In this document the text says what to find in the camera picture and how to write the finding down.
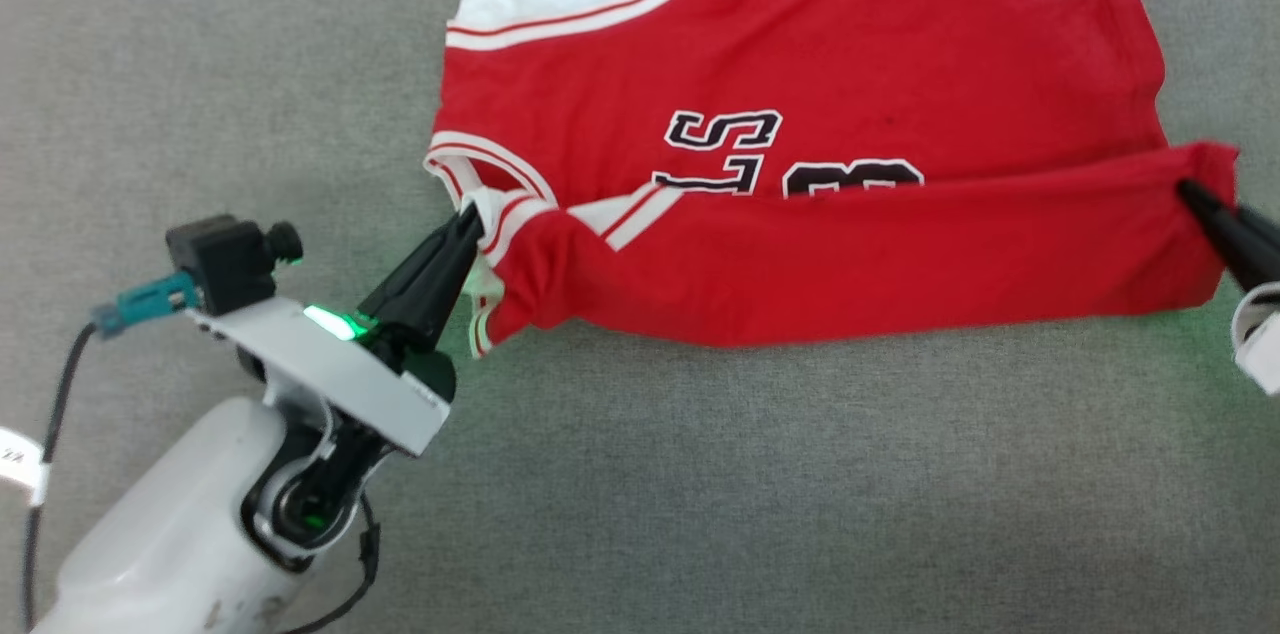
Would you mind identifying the thin black cable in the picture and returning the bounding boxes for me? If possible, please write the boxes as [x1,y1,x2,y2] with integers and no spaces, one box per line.
[20,319,101,630]
[288,494,383,634]

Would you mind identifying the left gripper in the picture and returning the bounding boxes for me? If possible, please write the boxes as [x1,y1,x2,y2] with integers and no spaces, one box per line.
[188,205,487,458]

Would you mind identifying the teal cable connector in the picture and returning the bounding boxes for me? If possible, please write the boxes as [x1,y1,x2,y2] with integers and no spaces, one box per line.
[90,271,201,340]

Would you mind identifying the white cable label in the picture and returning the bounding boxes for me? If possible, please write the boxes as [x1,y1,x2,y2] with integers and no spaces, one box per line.
[0,426,49,507]

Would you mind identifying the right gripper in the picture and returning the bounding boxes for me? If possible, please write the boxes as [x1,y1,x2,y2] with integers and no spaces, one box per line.
[1178,178,1280,397]

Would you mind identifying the red and white jersey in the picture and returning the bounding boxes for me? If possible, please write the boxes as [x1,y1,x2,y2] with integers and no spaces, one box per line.
[424,0,1241,360]

